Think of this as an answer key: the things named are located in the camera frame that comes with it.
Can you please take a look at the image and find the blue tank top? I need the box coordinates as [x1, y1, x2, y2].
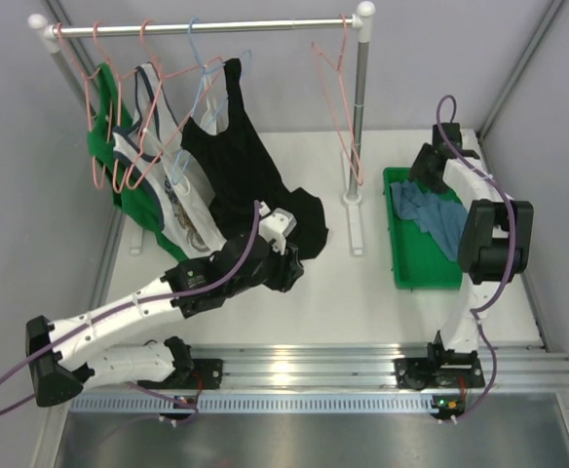
[390, 180, 468, 261]

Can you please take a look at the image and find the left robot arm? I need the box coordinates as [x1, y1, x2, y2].
[25, 235, 304, 408]

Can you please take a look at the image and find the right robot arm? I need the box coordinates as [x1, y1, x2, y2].
[398, 122, 534, 390]

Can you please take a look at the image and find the white printed tank top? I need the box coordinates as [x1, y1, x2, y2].
[120, 62, 226, 258]

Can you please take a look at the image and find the black tank top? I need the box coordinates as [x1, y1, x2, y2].
[181, 58, 328, 260]

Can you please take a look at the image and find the pink empty hanger right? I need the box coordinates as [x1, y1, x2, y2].
[311, 14, 364, 187]

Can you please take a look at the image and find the green tank top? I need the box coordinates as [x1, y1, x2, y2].
[88, 63, 188, 262]

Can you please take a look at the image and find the pink hanger far left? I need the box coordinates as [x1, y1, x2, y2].
[56, 22, 108, 191]

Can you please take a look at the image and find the green plastic tray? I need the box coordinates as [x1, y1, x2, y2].
[383, 167, 462, 291]

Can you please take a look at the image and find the white garment rack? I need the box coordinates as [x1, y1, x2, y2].
[27, 1, 376, 256]

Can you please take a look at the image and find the aluminium rail base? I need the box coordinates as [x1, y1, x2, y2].
[191, 344, 569, 393]

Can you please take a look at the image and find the perforated cable duct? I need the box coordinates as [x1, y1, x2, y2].
[69, 393, 460, 414]

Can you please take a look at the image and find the blue wire hanger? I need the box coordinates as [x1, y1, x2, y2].
[170, 18, 225, 186]

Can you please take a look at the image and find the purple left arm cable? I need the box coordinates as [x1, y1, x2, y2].
[0, 199, 271, 420]

